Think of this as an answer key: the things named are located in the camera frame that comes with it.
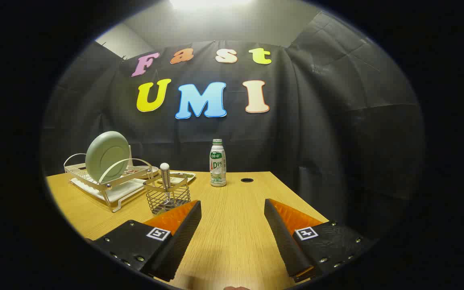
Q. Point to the white drip tray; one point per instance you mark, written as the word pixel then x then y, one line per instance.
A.
pixel 127 191

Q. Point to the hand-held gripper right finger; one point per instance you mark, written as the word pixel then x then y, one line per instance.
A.
pixel 282 237

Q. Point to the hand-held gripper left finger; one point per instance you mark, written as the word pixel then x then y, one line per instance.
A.
pixel 183 233

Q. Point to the white drink bottle green label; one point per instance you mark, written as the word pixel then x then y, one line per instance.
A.
pixel 218 165

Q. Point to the pale green plate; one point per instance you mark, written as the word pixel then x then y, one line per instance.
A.
pixel 105 157

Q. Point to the white divided tray with beans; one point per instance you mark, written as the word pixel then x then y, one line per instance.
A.
pixel 185 175

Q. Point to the black backdrop cloth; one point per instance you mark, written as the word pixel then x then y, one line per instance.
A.
pixel 316 121

